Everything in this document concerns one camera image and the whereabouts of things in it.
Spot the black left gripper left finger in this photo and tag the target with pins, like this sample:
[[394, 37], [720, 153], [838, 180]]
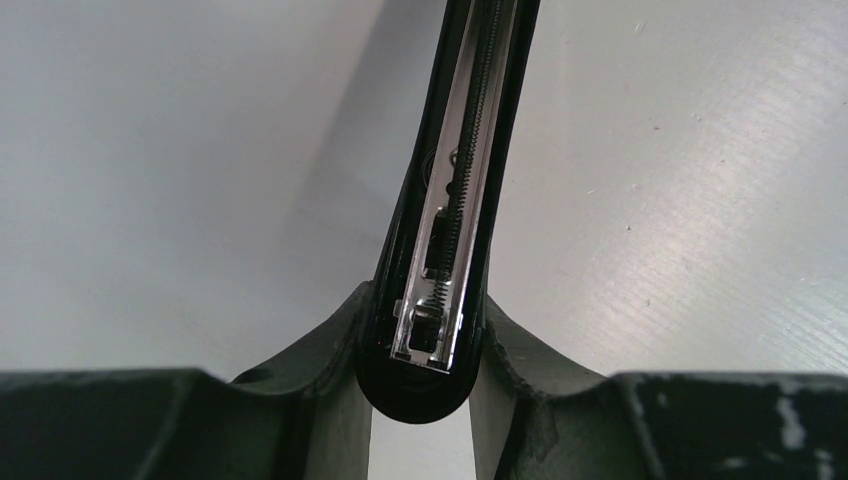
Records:
[[298, 415]]

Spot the black stapler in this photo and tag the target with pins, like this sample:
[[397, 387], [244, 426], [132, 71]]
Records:
[[420, 339]]

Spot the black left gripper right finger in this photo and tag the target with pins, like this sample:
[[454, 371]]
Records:
[[536, 414]]

